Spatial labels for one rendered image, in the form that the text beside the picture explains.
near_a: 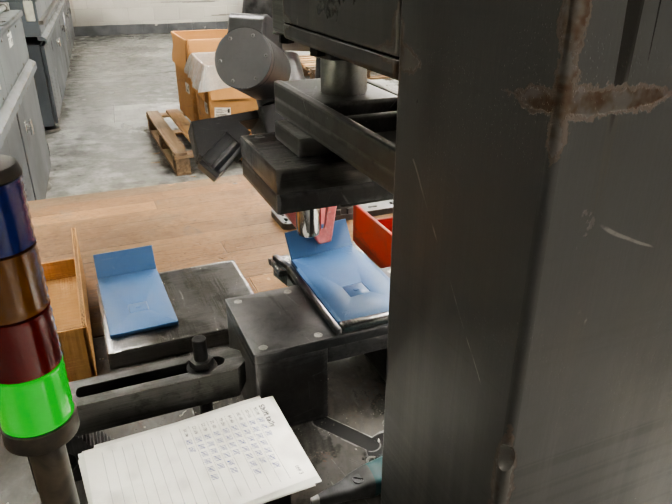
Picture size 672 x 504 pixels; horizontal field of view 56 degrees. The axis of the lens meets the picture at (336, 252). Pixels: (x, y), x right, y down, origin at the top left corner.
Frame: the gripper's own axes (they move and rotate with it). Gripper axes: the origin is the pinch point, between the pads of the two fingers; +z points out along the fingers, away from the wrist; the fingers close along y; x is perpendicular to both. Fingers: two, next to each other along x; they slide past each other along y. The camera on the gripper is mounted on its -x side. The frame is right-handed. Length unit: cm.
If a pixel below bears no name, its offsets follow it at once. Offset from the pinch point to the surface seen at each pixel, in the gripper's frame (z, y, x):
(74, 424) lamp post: 7.9, 26.4, -24.6
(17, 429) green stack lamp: 7.1, 27.7, -27.2
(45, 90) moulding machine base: -168, -428, -45
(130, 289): 0.2, -12.8, -20.1
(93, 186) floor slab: -74, -333, -27
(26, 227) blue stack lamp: -2.6, 32.2, -23.8
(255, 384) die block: 11.2, 11.7, -12.2
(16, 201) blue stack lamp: -3.7, 33.1, -23.8
